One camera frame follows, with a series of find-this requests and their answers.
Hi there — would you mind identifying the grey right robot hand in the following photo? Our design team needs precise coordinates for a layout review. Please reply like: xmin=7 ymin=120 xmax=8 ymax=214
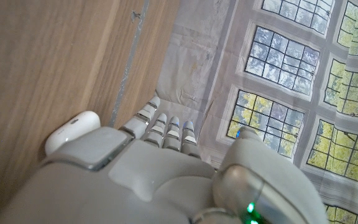
xmin=0 ymin=95 xmax=329 ymax=224

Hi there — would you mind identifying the white earbud case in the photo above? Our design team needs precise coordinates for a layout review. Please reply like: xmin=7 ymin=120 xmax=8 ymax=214
xmin=44 ymin=110 xmax=101 ymax=156

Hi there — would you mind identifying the grey tape outline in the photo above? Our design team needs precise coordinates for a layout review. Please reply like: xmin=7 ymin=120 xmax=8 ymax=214
xmin=109 ymin=0 xmax=150 ymax=128

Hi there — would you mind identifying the printed window backdrop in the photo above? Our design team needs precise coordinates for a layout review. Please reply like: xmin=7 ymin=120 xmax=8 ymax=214
xmin=155 ymin=0 xmax=358 ymax=224

